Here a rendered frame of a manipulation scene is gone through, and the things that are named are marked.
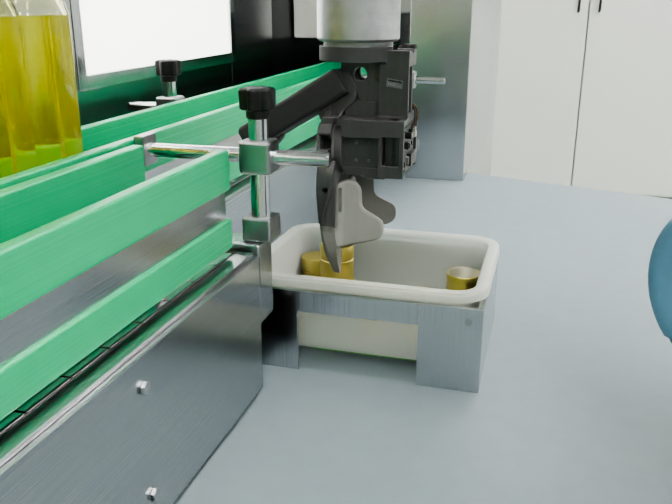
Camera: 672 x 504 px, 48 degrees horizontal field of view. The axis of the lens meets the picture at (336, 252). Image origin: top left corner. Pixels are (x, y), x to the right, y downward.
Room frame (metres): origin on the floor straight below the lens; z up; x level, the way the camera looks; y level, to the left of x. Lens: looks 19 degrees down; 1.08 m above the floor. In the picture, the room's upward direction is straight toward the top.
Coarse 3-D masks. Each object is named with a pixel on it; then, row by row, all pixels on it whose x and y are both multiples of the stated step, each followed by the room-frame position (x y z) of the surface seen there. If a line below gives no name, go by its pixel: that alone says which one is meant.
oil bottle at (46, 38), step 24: (24, 0) 0.54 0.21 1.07; (48, 0) 0.56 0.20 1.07; (24, 24) 0.53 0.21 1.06; (48, 24) 0.55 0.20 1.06; (24, 48) 0.53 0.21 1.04; (48, 48) 0.55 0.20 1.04; (48, 72) 0.55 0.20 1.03; (72, 72) 0.57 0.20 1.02; (48, 96) 0.55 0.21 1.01; (72, 96) 0.57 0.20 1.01; (48, 120) 0.54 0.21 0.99; (72, 120) 0.57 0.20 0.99; (48, 144) 0.54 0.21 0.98; (72, 144) 0.57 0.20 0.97
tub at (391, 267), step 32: (288, 256) 0.74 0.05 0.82; (384, 256) 0.77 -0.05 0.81; (416, 256) 0.76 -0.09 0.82; (448, 256) 0.75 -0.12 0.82; (480, 256) 0.74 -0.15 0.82; (320, 288) 0.62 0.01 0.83; (352, 288) 0.61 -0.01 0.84; (384, 288) 0.60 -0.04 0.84; (416, 288) 0.60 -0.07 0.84; (480, 288) 0.60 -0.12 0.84
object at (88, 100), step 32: (256, 0) 1.42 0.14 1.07; (288, 0) 1.59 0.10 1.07; (256, 32) 1.41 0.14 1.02; (288, 32) 1.59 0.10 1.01; (224, 64) 1.27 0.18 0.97; (256, 64) 1.41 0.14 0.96; (288, 64) 1.59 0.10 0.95; (96, 96) 0.91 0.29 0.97; (128, 96) 0.98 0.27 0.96; (192, 96) 1.16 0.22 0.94
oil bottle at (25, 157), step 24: (0, 0) 0.51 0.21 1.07; (0, 24) 0.50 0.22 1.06; (0, 48) 0.50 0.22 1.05; (0, 72) 0.50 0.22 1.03; (24, 72) 0.52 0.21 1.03; (0, 96) 0.49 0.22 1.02; (24, 96) 0.52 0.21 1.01; (0, 120) 0.49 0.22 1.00; (24, 120) 0.51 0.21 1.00; (0, 144) 0.49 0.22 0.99; (24, 144) 0.51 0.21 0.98; (0, 168) 0.49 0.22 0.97; (24, 168) 0.51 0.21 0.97
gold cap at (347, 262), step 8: (320, 248) 0.71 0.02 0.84; (344, 248) 0.70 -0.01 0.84; (352, 248) 0.71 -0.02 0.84; (320, 256) 0.71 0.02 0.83; (344, 256) 0.70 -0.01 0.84; (352, 256) 0.71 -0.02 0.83; (320, 264) 0.71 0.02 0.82; (328, 264) 0.70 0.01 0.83; (344, 264) 0.70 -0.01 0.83; (352, 264) 0.71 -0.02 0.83; (320, 272) 0.71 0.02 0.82; (328, 272) 0.70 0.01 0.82; (336, 272) 0.70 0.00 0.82; (344, 272) 0.70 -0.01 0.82; (352, 272) 0.71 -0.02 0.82
